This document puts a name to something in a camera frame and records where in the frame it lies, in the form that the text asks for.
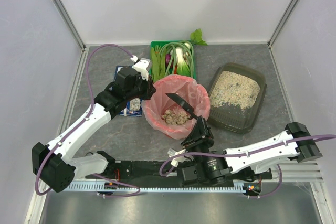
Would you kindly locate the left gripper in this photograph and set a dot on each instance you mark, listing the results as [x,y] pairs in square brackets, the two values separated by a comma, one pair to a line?
[144,87]

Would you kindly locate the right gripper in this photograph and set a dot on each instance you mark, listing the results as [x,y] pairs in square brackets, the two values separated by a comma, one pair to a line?
[197,140]

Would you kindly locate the black litter scoop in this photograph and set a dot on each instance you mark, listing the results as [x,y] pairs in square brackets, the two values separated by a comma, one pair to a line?
[183,104]

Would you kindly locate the pink plastic bag liner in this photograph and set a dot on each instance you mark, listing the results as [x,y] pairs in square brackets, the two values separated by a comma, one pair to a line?
[162,90]

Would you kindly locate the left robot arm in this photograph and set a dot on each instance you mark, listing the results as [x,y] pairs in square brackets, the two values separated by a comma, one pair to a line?
[54,163]

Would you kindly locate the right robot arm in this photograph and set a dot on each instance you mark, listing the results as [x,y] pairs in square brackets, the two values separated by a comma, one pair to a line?
[246,163]

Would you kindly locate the dark translucent litter box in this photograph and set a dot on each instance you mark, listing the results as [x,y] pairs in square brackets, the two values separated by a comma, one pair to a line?
[231,117]

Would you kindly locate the blue Doritos chip bag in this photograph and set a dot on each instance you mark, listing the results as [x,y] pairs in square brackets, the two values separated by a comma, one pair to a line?
[131,108]

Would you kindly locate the green lettuce leaf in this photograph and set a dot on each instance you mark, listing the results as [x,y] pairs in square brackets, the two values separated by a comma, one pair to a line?
[158,67]

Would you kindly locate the green vegetable tray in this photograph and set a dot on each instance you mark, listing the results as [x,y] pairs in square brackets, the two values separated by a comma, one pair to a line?
[157,44]

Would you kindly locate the purple onion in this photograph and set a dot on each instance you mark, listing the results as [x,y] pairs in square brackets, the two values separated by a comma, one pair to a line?
[167,59]

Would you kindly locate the white bok choy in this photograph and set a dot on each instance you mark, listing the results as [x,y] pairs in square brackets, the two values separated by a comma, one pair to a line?
[180,53]

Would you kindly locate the green long beans bundle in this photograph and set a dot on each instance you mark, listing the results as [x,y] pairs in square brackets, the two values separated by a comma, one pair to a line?
[166,50]

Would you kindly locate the green leaf sprig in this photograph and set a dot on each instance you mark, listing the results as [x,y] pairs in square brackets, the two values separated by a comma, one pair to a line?
[196,37]

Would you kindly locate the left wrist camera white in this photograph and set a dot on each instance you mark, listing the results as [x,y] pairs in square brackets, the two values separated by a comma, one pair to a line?
[142,65]

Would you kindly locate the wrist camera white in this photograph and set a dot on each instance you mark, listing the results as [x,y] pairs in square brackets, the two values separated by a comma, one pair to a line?
[175,161]
[142,65]

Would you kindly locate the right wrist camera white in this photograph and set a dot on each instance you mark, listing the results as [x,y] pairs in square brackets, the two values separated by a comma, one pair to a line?
[175,161]

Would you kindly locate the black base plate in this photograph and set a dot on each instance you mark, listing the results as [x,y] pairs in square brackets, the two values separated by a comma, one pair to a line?
[146,174]

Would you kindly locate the white cable duct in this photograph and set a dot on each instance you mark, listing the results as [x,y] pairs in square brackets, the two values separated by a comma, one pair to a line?
[106,187]

